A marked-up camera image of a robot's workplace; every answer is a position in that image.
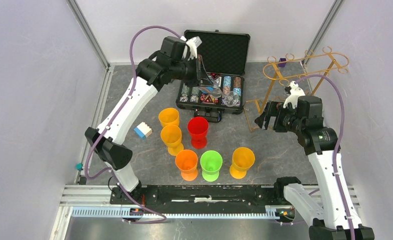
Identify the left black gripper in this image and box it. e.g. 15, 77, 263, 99
171, 55, 215, 89

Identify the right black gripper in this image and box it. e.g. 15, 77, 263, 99
254, 100, 305, 134

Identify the clear wine glass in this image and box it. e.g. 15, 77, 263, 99
199, 86, 240, 107

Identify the red plastic wine glass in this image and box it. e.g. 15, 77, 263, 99
187, 116, 209, 149

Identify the yellow wine glass back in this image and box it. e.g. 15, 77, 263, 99
158, 107, 180, 128

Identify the yellow wine glass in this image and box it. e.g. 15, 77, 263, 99
160, 124, 184, 156
229, 147, 255, 179
158, 107, 180, 128

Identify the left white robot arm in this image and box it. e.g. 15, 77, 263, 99
85, 36, 208, 204

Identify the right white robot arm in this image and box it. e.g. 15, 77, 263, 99
254, 96, 375, 240

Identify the yellow wine glass right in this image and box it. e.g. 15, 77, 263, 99
229, 147, 255, 179

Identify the gold wine glass rack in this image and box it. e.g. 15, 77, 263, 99
243, 46, 350, 133

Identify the yellow wine glass middle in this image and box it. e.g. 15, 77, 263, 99
160, 124, 184, 156

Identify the green plastic wine glass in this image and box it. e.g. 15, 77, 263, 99
200, 150, 223, 182

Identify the orange plastic wine glass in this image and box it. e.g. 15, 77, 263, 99
175, 149, 198, 182

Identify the red triangle all-in marker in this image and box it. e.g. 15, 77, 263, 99
202, 94, 218, 104

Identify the black poker chip case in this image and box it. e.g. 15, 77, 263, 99
176, 29, 251, 123

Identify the purple small block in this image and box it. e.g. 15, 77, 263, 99
277, 57, 287, 68

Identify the blue white toy brick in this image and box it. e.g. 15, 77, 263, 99
133, 122, 153, 139

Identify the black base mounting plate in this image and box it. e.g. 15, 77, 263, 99
109, 184, 292, 215

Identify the teal small object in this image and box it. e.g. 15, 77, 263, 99
75, 163, 83, 171

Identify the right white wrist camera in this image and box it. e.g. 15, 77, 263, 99
283, 81, 306, 109

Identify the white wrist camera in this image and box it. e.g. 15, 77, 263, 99
180, 36, 202, 61
283, 81, 306, 109

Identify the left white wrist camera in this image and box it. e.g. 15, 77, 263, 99
180, 36, 202, 61

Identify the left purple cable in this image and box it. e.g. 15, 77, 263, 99
84, 25, 184, 225

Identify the white slotted cable duct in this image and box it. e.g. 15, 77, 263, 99
71, 206, 282, 220

